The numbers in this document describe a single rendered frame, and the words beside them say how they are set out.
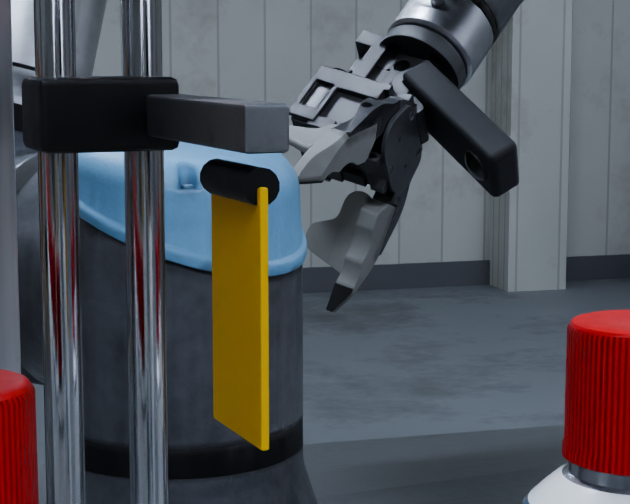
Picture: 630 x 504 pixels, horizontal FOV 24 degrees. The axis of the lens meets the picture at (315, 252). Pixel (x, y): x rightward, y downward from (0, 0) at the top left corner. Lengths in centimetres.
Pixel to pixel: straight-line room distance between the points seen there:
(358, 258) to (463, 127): 13
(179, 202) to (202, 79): 610
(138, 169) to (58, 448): 7
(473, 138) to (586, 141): 631
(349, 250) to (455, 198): 601
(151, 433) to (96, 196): 26
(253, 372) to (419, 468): 83
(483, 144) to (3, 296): 67
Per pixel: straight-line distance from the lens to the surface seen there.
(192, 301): 62
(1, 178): 41
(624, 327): 34
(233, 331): 31
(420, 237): 706
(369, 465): 114
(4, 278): 41
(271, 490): 66
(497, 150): 104
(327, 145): 99
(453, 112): 107
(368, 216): 109
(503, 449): 119
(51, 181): 36
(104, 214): 63
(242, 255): 31
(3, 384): 28
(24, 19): 75
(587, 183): 737
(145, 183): 37
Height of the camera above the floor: 115
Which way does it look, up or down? 8 degrees down
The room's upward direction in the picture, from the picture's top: straight up
